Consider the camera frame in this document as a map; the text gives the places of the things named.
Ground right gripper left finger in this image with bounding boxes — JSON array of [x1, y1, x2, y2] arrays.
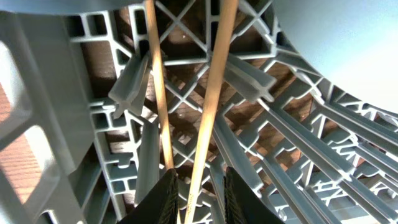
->
[[118, 169, 178, 224]]

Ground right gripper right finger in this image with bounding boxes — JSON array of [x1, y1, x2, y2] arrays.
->
[[223, 167, 284, 224]]

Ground blue plate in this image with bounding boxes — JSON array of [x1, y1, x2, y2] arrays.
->
[[274, 0, 397, 113]]

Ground wooden chopstick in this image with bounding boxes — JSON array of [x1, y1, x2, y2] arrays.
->
[[184, 0, 239, 224], [144, 0, 183, 224]]

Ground grey dishwasher rack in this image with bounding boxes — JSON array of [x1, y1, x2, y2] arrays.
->
[[1, 1, 397, 223]]

